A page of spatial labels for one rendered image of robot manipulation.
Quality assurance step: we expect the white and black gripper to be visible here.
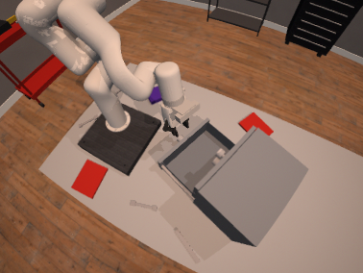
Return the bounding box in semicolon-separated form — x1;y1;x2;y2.
161;103;189;137

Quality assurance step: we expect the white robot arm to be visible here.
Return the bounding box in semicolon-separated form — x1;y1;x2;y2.
15;0;200;132

